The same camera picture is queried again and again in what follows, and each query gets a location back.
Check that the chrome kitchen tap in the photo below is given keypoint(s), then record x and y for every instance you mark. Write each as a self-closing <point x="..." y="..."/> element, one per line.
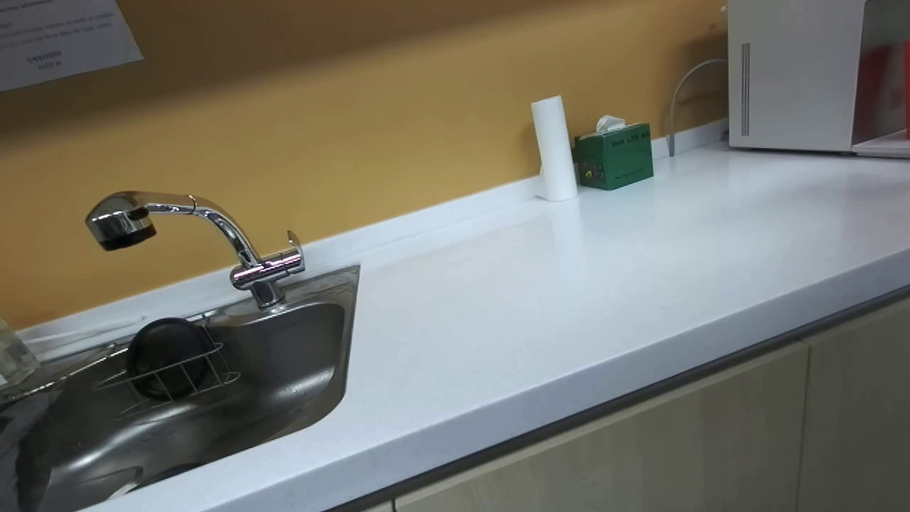
<point x="245" y="249"/>

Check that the white water dispenser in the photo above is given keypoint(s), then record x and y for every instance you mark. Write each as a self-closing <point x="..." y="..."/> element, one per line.
<point x="796" y="78"/>

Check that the white paper towel roll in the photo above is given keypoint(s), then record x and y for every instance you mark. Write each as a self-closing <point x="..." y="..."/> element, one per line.
<point x="556" y="149"/>

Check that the green tissue box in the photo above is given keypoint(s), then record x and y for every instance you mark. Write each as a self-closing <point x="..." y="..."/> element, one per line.
<point x="615" y="158"/>

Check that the stainless steel sink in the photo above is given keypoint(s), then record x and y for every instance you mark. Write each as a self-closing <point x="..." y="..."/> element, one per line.
<point x="284" y="370"/>

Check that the wooden cabinet door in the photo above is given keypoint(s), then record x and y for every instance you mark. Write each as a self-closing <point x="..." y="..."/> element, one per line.
<point x="857" y="412"/>
<point x="640" y="448"/>

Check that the black round sink stopper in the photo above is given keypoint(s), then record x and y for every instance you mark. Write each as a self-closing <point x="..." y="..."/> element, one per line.
<point x="167" y="355"/>

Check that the clear plastic bottle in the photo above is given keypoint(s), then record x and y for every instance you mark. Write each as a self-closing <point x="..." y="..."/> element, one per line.
<point x="13" y="355"/>

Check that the white paper notice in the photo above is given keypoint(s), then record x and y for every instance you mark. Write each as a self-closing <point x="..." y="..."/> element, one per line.
<point x="57" y="35"/>

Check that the grey cloth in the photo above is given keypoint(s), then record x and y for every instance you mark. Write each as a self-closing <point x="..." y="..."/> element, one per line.
<point x="21" y="448"/>

